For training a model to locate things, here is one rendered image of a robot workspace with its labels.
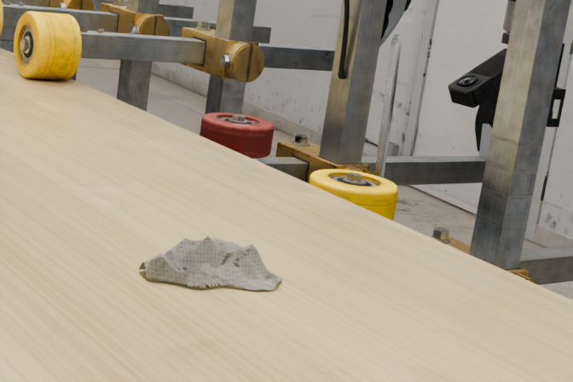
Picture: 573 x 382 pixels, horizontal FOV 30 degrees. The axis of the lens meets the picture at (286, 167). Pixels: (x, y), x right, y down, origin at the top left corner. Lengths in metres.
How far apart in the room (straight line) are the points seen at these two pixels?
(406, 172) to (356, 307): 0.70
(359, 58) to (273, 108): 5.22
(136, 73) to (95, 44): 0.28
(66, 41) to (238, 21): 0.23
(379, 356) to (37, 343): 0.18
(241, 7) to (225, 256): 0.76
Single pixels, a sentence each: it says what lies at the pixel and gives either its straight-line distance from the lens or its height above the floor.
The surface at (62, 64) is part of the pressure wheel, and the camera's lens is 1.30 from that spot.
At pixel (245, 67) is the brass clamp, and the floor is 0.94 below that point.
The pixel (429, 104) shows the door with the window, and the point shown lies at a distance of 5.22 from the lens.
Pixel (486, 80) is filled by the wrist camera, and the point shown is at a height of 0.97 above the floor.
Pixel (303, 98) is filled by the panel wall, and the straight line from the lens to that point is 6.13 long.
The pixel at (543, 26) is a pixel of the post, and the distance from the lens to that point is 1.00.
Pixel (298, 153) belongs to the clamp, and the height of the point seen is 0.87.
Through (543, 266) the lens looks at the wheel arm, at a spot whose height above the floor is 0.81.
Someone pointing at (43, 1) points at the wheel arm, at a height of 0.95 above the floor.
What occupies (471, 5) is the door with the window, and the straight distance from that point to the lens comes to 5.04.
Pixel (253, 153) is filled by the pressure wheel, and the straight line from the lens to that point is 1.15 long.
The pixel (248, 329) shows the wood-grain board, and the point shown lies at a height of 0.90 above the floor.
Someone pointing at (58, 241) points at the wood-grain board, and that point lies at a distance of 0.70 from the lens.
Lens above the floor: 1.11
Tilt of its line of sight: 12 degrees down
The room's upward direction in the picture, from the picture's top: 8 degrees clockwise
